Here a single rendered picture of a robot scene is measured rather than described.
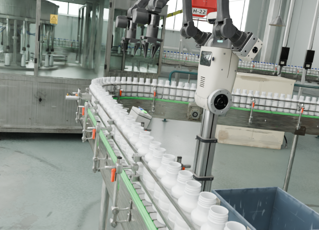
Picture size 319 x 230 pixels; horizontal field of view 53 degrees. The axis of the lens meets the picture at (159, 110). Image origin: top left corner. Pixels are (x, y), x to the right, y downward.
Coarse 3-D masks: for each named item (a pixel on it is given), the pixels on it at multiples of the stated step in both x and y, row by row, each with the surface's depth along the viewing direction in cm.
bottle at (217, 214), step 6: (210, 210) 62; (216, 210) 65; (222, 210) 64; (210, 216) 62; (216, 216) 61; (222, 216) 61; (210, 222) 62; (216, 222) 61; (222, 222) 62; (204, 228) 63; (210, 228) 62; (216, 228) 62; (222, 228) 62
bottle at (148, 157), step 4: (152, 144) 100; (156, 144) 103; (160, 144) 100; (152, 148) 100; (148, 152) 102; (152, 152) 100; (148, 156) 100; (152, 156) 100; (144, 160) 103; (148, 160) 100; (144, 168) 102; (144, 172) 102; (144, 176) 102; (144, 180) 102; (144, 192) 102
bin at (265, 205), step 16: (224, 192) 125; (240, 192) 128; (256, 192) 130; (272, 192) 133; (240, 208) 130; (256, 208) 132; (272, 208) 135; (288, 208) 127; (304, 208) 120; (256, 224) 134; (272, 224) 135; (288, 224) 127; (304, 224) 119
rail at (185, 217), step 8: (112, 136) 145; (128, 144) 117; (136, 152) 107; (128, 160) 117; (152, 176) 90; (144, 184) 98; (160, 184) 84; (168, 192) 80; (152, 200) 90; (176, 208) 74; (160, 216) 83; (184, 216) 70; (168, 224) 78; (192, 224) 66
